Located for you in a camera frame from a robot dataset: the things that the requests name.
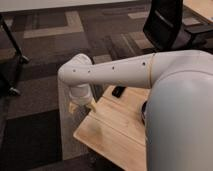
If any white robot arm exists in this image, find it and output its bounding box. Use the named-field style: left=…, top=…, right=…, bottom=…
left=58, top=50, right=213, bottom=171

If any wooden desk corner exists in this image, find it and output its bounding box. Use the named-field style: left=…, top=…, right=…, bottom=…
left=183, top=0, right=213, bottom=22

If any small black phone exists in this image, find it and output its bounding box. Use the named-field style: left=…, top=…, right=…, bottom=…
left=112, top=86, right=125, bottom=98

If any light wooden table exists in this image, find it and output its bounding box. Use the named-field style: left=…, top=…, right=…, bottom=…
left=74, top=86, right=149, bottom=171

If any black chair base left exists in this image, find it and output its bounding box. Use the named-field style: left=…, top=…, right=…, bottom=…
left=0, top=13, right=29, bottom=96

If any black office chair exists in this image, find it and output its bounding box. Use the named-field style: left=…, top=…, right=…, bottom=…
left=143, top=0, right=213, bottom=51

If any dark blue ceramic bowl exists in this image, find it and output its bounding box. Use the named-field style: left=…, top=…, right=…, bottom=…
left=141, top=101, right=147, bottom=125

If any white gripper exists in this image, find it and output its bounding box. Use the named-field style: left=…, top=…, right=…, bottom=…
left=69, top=84, right=96, bottom=113

